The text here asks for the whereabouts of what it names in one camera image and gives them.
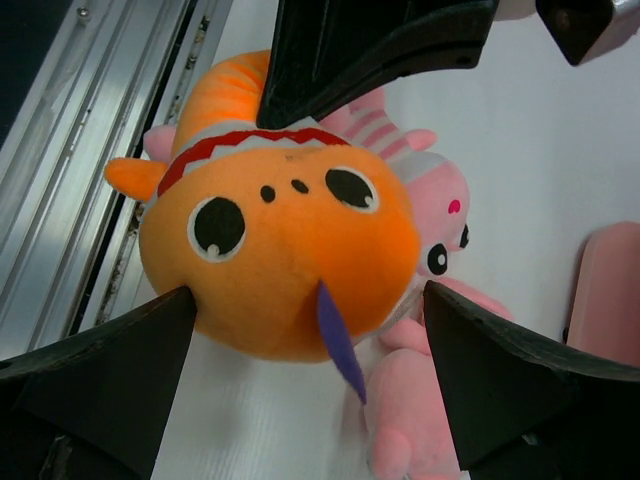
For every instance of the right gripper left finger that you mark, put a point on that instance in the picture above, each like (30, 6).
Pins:
(95, 405)

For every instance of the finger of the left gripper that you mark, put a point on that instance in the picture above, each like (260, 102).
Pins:
(327, 53)
(587, 29)

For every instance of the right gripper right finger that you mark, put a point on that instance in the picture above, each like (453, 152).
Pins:
(523, 406)

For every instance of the orange shark plush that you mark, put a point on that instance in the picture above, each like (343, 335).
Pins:
(294, 243)

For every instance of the pink three-tier shelf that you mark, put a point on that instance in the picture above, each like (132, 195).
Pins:
(605, 314)

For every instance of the pink striped plush upper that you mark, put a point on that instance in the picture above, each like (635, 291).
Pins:
(409, 434)

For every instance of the pink striped plush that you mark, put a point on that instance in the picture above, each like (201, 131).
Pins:
(409, 434)
(158, 141)

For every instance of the pink striped plush lower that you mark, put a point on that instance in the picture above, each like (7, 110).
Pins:
(158, 141)

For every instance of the pink plush with face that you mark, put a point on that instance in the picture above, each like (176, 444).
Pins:
(436, 187)

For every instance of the aluminium rail frame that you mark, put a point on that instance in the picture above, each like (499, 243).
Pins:
(68, 241)

